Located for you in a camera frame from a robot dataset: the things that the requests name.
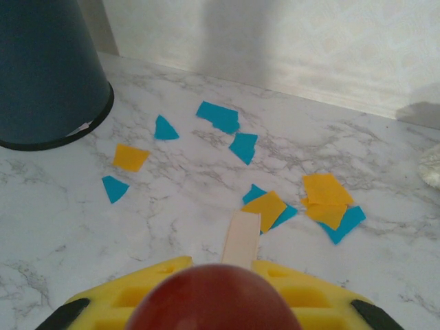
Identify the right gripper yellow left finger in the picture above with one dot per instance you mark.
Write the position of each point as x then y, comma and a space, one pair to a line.
103, 302

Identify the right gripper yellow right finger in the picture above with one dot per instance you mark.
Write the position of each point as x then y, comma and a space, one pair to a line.
316, 302

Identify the yellow paper scrap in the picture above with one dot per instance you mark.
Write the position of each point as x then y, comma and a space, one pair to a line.
326, 216
326, 189
266, 209
130, 157

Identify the blue triangular paper scrap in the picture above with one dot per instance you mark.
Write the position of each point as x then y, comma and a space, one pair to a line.
165, 130

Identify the dark blue trash bin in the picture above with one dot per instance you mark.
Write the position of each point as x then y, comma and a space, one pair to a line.
44, 68

